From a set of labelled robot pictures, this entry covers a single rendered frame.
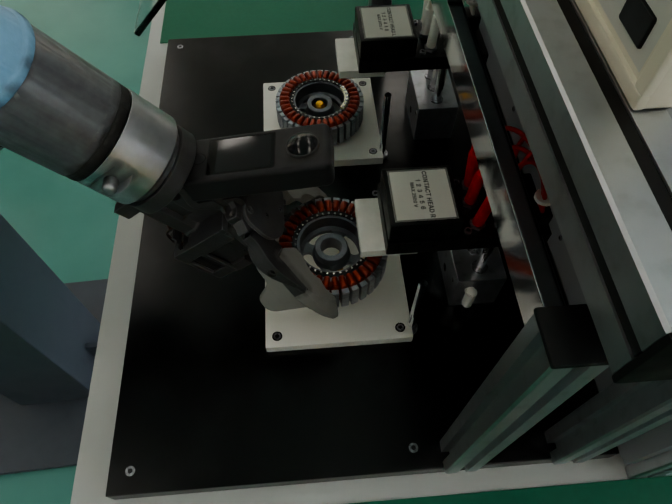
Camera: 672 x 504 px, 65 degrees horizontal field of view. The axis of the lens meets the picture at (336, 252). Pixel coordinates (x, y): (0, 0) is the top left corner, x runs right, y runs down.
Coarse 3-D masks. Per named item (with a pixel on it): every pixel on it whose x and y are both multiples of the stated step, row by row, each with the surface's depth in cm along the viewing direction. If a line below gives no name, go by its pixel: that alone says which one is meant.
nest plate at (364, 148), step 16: (368, 80) 74; (272, 96) 72; (368, 96) 72; (272, 112) 71; (304, 112) 71; (368, 112) 71; (272, 128) 69; (368, 128) 69; (352, 144) 68; (368, 144) 68; (336, 160) 66; (352, 160) 67; (368, 160) 67
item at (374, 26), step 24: (360, 24) 59; (384, 24) 58; (408, 24) 58; (336, 48) 63; (360, 48) 58; (384, 48) 58; (408, 48) 58; (480, 48) 60; (360, 72) 60; (384, 72) 61; (432, 72) 65
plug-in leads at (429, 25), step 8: (424, 0) 60; (472, 0) 59; (424, 8) 60; (432, 8) 58; (472, 8) 60; (424, 16) 59; (432, 16) 59; (472, 16) 60; (480, 16) 60; (424, 24) 59; (432, 24) 57; (472, 24) 61; (424, 32) 60; (432, 32) 58; (432, 40) 58; (432, 48) 59
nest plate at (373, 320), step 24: (312, 240) 60; (312, 264) 58; (384, 288) 57; (288, 312) 55; (312, 312) 55; (360, 312) 55; (384, 312) 55; (408, 312) 55; (288, 336) 54; (312, 336) 54; (336, 336) 54; (360, 336) 54; (384, 336) 54; (408, 336) 54
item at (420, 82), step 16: (416, 80) 68; (448, 80) 68; (416, 96) 66; (432, 96) 66; (448, 96) 66; (416, 112) 67; (432, 112) 66; (448, 112) 66; (416, 128) 68; (432, 128) 68; (448, 128) 68
